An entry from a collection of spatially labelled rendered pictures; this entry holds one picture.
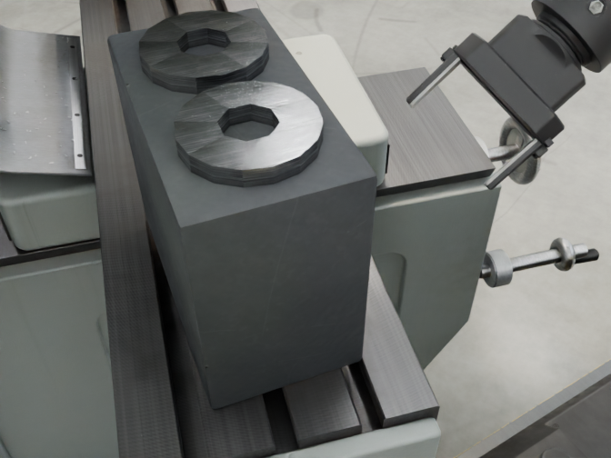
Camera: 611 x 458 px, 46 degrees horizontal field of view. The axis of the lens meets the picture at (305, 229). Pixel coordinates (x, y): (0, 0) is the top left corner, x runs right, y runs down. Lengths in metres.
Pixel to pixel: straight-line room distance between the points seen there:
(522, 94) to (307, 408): 0.33
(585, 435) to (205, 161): 0.74
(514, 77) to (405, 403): 0.30
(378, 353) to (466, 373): 1.22
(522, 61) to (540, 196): 1.59
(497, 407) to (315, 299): 1.29
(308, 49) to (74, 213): 0.43
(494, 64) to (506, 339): 1.26
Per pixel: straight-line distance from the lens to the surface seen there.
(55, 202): 0.91
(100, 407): 1.23
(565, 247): 1.25
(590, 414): 1.06
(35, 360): 1.12
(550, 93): 0.68
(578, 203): 2.27
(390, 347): 0.57
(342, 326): 0.51
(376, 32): 2.94
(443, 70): 0.69
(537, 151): 0.69
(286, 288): 0.46
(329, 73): 1.06
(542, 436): 1.01
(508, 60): 0.68
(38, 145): 0.90
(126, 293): 0.62
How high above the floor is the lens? 1.45
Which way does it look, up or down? 45 degrees down
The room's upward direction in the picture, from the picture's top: straight up
